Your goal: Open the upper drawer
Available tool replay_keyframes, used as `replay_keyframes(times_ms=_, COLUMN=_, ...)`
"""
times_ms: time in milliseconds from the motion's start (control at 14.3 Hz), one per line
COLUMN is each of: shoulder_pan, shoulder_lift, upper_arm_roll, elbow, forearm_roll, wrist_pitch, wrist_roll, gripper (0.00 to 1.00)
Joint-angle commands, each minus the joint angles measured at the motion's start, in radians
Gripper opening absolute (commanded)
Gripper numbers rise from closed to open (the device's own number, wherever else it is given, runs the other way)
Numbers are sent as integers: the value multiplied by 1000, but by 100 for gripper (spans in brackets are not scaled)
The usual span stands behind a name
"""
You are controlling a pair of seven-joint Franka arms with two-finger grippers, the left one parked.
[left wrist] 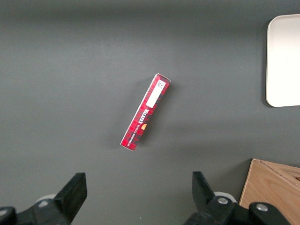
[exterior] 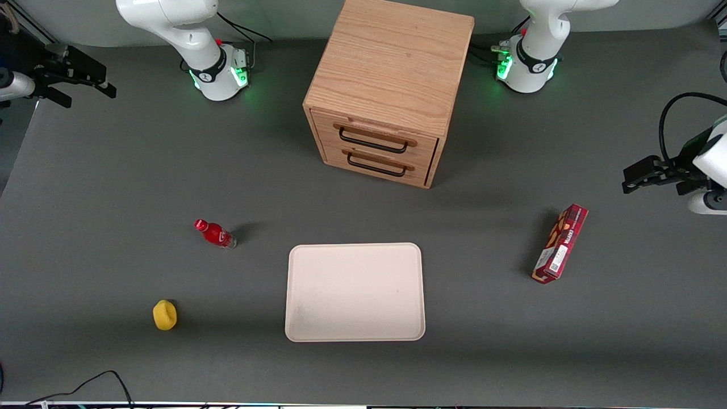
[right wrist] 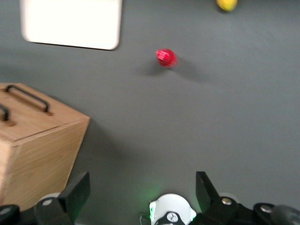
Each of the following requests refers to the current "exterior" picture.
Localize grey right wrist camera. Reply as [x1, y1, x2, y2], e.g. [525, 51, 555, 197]
[0, 69, 36, 103]

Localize thin black table cable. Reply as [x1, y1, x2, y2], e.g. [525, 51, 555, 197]
[26, 370, 134, 409]

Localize red plastic bottle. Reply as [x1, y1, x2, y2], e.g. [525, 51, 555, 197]
[194, 219, 237, 249]

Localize black left arm base cables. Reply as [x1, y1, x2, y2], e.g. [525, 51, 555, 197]
[469, 16, 532, 66]

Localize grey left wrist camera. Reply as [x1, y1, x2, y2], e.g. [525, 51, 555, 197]
[688, 192, 727, 215]

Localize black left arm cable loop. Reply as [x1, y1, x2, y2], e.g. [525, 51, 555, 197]
[659, 93, 727, 163]

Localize black arm base cables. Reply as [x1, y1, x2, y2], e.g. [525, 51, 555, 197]
[216, 11, 273, 70]
[469, 16, 532, 66]

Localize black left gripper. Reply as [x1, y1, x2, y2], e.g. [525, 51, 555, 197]
[622, 156, 711, 197]

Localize wooden drawer under cabinet lid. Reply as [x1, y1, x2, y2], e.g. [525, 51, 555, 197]
[311, 110, 439, 166]

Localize red tartan cookie box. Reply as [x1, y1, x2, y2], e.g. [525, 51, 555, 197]
[532, 204, 589, 284]

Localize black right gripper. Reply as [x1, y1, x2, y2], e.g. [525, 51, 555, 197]
[34, 44, 118, 109]

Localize wooden drawer at cabinet base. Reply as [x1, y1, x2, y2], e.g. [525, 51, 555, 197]
[318, 139, 436, 188]

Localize black metal drawer handle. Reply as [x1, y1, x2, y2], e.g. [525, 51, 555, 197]
[339, 128, 409, 154]
[346, 152, 409, 178]

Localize yellow lemon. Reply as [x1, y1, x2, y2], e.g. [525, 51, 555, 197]
[153, 300, 177, 331]

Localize black right arm base cables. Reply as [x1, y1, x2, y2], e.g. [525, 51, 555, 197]
[216, 11, 273, 70]

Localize wooden two-drawer cabinet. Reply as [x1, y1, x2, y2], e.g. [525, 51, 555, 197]
[303, 0, 475, 189]

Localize beige rectangular tray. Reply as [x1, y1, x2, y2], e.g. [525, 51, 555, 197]
[285, 243, 426, 343]

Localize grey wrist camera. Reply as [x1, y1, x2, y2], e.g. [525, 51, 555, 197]
[688, 192, 727, 215]
[0, 69, 36, 103]

